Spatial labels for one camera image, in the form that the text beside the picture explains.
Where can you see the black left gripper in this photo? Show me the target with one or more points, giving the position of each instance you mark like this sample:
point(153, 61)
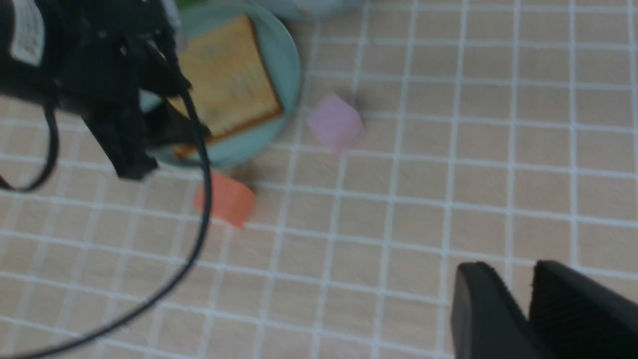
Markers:
point(95, 55)

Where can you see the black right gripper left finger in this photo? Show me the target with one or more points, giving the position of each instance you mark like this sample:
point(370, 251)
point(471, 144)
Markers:
point(486, 322)

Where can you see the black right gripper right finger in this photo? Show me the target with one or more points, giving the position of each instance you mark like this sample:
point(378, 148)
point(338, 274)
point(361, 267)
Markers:
point(579, 318)

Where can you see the toast slice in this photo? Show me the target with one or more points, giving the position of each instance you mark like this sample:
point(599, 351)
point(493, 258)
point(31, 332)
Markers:
point(230, 86)

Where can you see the orange red cube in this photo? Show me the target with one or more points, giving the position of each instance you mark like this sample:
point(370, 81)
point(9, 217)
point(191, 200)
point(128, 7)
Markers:
point(232, 201)

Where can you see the green cube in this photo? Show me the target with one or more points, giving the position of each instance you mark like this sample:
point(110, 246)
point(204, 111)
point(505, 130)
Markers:
point(183, 5)

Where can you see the teal green plate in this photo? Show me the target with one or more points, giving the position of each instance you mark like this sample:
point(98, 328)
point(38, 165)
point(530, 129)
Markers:
point(281, 59)

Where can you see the pink cube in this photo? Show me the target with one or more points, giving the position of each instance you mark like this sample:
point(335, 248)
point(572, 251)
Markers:
point(336, 124)

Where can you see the grey blue plate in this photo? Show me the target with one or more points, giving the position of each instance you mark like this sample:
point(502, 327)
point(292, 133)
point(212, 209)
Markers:
point(308, 10)

